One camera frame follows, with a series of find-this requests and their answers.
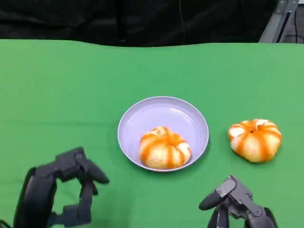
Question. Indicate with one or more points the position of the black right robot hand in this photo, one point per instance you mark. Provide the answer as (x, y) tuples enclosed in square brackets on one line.
[(234, 197)]

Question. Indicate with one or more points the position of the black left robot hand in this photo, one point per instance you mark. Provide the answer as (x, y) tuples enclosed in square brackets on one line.
[(38, 192)]

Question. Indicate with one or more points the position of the orange and white bread roll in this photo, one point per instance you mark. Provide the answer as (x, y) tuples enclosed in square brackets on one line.
[(255, 140), (164, 148)]

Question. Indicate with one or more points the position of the lilac round plate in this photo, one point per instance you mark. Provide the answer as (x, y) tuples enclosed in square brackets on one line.
[(154, 114)]

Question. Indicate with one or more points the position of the green table cloth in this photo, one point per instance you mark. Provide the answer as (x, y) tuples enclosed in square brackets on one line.
[(152, 78)]

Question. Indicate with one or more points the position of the black backdrop curtain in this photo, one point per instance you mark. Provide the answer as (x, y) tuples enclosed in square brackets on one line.
[(133, 21)]

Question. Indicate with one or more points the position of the grey metal frame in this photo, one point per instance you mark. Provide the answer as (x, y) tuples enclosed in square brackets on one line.
[(276, 22)]

